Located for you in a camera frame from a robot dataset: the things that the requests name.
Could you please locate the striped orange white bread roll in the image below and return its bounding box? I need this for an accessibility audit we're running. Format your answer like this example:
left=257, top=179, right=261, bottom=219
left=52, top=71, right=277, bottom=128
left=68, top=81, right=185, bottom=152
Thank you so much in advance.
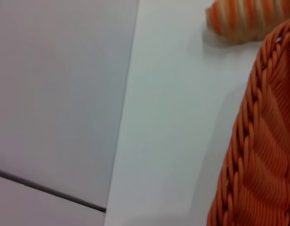
left=205, top=0, right=290, bottom=44

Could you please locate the orange woven wicker basket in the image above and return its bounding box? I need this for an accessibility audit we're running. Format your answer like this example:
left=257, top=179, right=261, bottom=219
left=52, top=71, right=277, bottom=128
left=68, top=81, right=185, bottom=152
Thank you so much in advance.
left=207, top=17, right=290, bottom=226

